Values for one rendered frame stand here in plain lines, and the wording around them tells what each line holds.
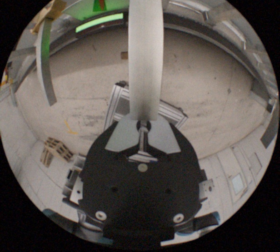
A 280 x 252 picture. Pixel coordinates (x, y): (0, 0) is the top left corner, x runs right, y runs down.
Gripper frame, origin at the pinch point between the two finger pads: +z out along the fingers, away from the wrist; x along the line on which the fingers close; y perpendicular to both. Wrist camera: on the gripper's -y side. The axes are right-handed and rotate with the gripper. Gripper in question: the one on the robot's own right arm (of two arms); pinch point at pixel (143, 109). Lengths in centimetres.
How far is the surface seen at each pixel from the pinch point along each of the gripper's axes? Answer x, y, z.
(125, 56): -18, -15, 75
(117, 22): -7.5, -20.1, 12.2
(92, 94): -67, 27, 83
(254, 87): 262, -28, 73
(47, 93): -23.5, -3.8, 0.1
